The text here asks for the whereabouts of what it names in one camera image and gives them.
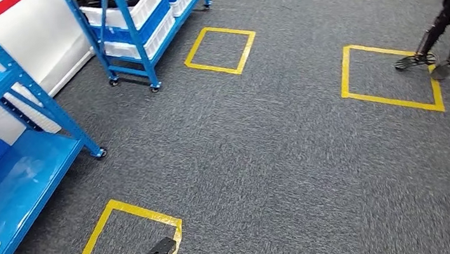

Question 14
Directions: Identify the blue metal shelf rack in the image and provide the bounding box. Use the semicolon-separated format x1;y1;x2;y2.
0;0;119;254

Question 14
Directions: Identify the blue wheeled metal rack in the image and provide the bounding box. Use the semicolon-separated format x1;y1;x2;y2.
61;0;222;104

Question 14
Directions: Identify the white bin with black parts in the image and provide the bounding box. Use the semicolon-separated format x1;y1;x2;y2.
78;0;172;36

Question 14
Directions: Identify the yellow floor tape square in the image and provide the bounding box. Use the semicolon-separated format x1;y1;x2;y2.
52;192;187;254

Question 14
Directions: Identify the white car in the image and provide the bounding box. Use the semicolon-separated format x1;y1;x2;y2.
0;0;104;147

